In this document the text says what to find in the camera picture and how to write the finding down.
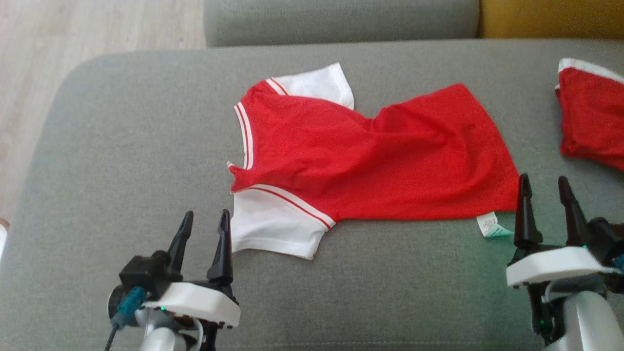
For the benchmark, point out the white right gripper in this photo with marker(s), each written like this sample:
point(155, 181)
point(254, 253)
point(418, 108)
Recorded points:
point(551, 265)

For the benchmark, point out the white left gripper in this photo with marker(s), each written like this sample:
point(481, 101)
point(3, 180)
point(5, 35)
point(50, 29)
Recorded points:
point(195, 302)

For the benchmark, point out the red shorts with white band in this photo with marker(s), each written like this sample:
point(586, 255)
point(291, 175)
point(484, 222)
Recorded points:
point(594, 117)

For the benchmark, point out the red and white basketball jersey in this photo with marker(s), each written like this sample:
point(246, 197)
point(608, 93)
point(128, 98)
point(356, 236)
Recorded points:
point(365, 165)

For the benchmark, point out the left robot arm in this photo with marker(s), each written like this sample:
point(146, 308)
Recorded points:
point(163, 336)

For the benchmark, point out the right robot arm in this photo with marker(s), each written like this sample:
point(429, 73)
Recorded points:
point(585, 321)

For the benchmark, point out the grey sofa chaise cushion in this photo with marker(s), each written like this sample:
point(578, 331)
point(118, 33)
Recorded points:
point(146, 146)

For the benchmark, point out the white object with brown top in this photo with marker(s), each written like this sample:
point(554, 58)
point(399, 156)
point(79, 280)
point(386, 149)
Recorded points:
point(3, 239)

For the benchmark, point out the yellow cushion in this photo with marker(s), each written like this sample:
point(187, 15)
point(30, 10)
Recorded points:
point(551, 18)

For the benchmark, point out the grey sofa back cushion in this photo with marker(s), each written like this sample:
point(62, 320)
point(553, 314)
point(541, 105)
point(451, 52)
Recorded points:
point(341, 22)

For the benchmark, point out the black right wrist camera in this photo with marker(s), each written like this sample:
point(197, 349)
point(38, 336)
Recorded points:
point(607, 243)

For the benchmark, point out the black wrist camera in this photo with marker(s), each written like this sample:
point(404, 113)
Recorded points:
point(607, 243)
point(144, 273)

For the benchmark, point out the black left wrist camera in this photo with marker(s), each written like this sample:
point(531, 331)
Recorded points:
point(144, 273)

